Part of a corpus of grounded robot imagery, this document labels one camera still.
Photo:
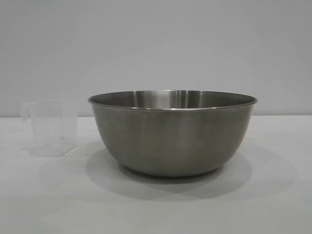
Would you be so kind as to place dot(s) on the clear plastic measuring cup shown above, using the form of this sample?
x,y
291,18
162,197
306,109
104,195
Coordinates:
x,y
53,126

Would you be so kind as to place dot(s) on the stainless steel mixing bowl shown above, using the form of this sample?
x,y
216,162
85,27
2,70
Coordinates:
x,y
170,136

